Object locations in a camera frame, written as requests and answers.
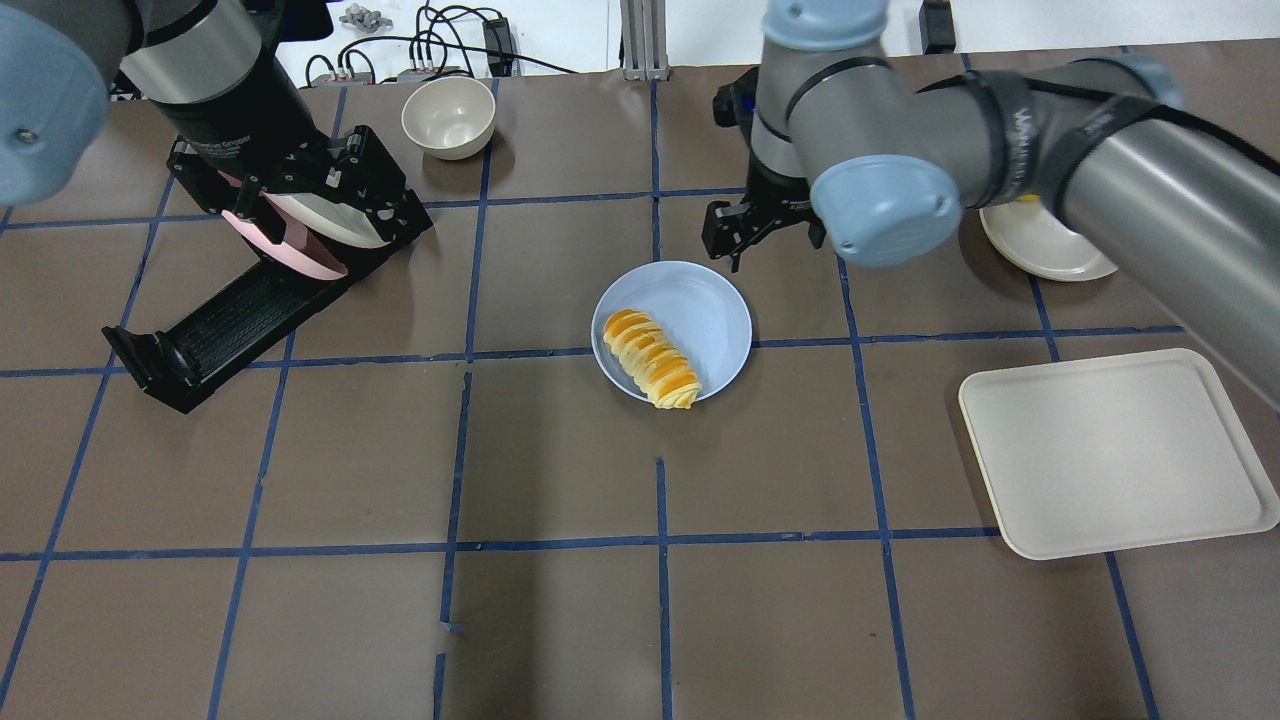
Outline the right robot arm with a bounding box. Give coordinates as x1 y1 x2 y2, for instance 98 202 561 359
701 1 1279 404

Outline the cream plate in rack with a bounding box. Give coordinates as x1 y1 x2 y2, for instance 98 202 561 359
265 193 390 249

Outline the blue plate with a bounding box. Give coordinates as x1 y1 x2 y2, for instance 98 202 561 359
591 261 753 402

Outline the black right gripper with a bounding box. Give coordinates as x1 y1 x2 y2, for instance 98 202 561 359
701 165 826 273

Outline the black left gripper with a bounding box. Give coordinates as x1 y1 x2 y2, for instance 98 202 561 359
168 126 433 263

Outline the cream plate with lemon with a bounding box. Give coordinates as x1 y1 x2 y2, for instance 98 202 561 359
978 195 1117 282

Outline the white rectangular tray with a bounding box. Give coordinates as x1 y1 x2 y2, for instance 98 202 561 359
957 348 1277 561

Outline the usb hub with cables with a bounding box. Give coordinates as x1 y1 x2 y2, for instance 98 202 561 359
303 55 474 88

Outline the striped bread roll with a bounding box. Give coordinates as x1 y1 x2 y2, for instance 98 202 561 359
602 307 701 410

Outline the metal clamp bracket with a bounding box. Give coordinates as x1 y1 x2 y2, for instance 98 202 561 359
339 3 394 33

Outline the pink plate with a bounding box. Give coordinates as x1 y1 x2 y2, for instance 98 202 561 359
220 195 349 281

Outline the black power adapter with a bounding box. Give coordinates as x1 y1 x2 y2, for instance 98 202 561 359
483 17 517 77

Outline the cream bowl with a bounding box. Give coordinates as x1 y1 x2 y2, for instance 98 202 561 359
399 76 497 161

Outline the black plate rack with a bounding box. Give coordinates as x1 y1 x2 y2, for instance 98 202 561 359
102 243 408 413

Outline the aluminium frame post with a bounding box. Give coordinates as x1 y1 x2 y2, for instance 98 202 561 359
620 0 669 82

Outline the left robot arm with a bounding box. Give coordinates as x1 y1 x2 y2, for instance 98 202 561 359
1 1 431 279

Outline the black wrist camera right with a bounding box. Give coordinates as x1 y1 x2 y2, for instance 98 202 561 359
710 67 759 138

